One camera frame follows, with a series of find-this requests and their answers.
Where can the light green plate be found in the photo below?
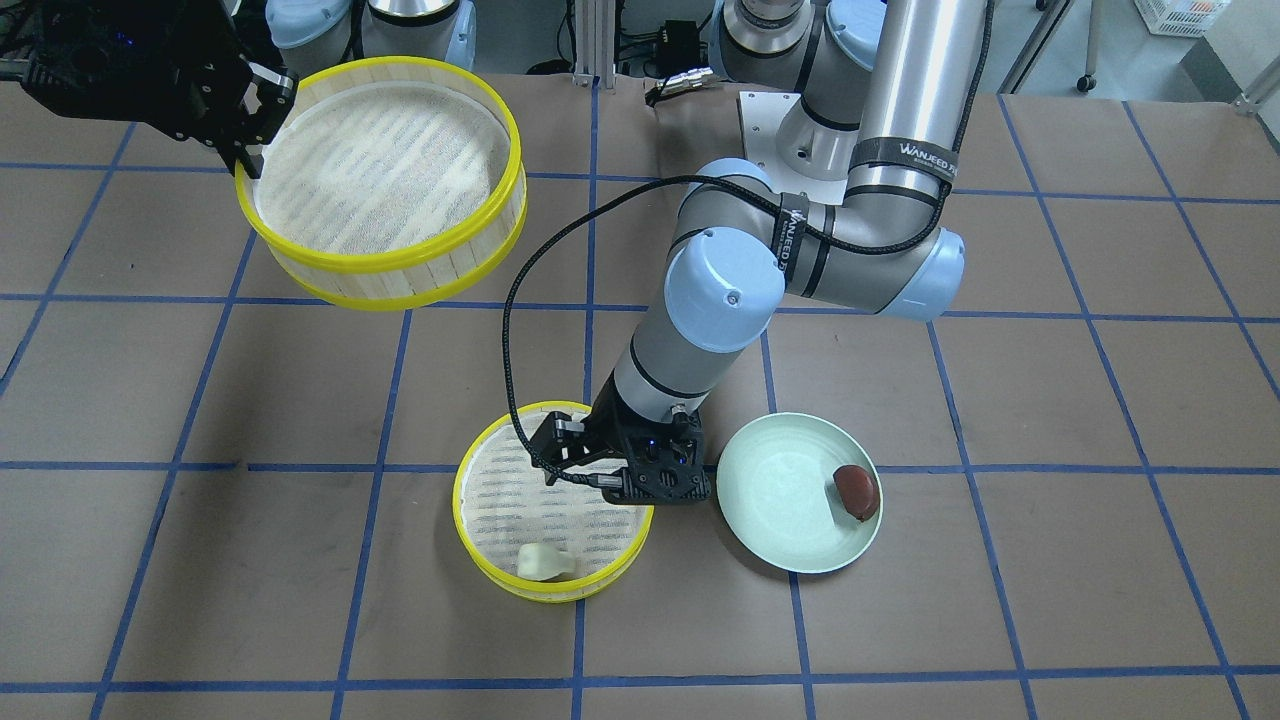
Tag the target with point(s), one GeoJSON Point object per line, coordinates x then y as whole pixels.
{"type": "Point", "coordinates": [774, 487]}

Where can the yellow top steamer layer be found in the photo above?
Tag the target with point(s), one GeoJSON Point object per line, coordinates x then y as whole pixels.
{"type": "Point", "coordinates": [395, 182]}

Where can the yellow steamer layer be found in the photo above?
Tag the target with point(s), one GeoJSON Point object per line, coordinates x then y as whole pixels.
{"type": "Point", "coordinates": [500, 501]}
{"type": "Point", "coordinates": [395, 182]}

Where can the yellow bottom steamer layer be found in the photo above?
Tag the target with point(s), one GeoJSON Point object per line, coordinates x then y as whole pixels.
{"type": "Point", "coordinates": [500, 501]}

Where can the aluminium frame post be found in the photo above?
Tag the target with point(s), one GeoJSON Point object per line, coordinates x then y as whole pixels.
{"type": "Point", "coordinates": [594, 24]}

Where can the brown bun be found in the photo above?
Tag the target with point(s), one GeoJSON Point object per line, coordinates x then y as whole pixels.
{"type": "Point", "coordinates": [858, 490]}

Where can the white bun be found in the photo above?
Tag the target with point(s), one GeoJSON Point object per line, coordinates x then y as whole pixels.
{"type": "Point", "coordinates": [544, 562]}

